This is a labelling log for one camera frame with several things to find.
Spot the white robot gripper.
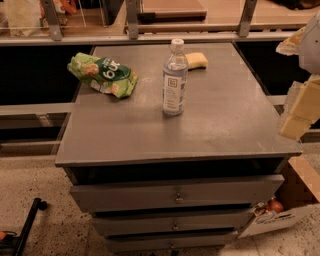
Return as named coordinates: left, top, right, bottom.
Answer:
left=276, top=11, right=320, bottom=140

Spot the clear plastic water bottle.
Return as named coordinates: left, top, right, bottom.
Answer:
left=162, top=39, right=188, bottom=116

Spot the yellow sponge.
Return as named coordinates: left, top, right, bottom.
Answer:
left=186, top=52, right=208, bottom=70

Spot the open cardboard box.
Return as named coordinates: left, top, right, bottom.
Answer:
left=239, top=155, right=320, bottom=238

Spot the red object in box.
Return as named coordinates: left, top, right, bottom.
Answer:
left=266, top=198, right=284, bottom=213

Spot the top grey drawer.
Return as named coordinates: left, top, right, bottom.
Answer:
left=70, top=174, right=284, bottom=212

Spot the grey drawer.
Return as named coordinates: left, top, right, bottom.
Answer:
left=70, top=174, right=284, bottom=212
left=107, top=231, right=238, bottom=253
left=92, top=209, right=253, bottom=236

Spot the grey drawer cabinet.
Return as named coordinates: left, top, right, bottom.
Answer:
left=56, top=43, right=301, bottom=241

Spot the bottom grey drawer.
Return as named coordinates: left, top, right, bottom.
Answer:
left=107, top=231, right=238, bottom=253

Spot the green snack bag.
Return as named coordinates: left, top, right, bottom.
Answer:
left=67, top=53, right=139, bottom=99

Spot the middle grey drawer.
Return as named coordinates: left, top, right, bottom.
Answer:
left=92, top=209, right=253, bottom=236

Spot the black metal bar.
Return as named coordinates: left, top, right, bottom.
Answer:
left=12, top=198, right=48, bottom=256

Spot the metal shelf rail frame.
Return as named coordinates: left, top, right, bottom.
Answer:
left=0, top=0, right=319, bottom=46

